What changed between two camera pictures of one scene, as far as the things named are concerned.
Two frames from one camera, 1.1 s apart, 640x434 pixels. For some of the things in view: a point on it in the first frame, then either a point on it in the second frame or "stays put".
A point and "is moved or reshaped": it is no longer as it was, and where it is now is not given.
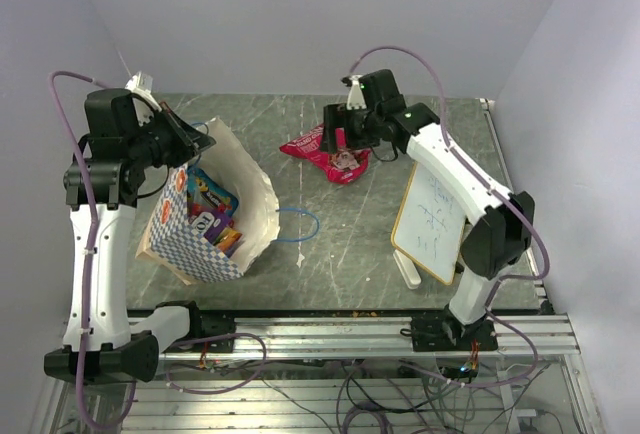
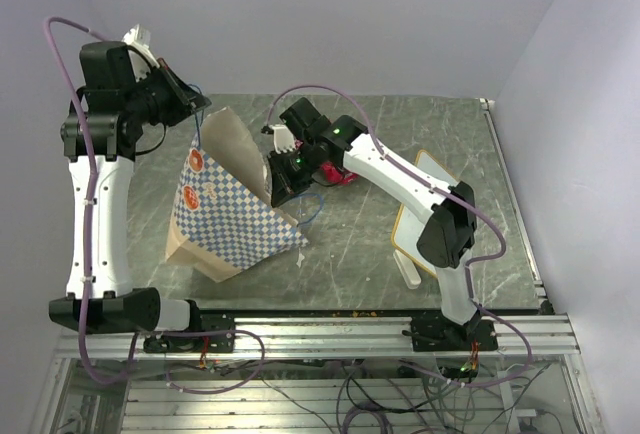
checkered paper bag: x=171 y=239 is moved or reshaped
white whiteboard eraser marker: x=408 y=270 stays put
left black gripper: x=188 y=139 -> x=185 y=97
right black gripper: x=336 y=116 -> x=284 y=186
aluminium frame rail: x=377 y=338 stays put
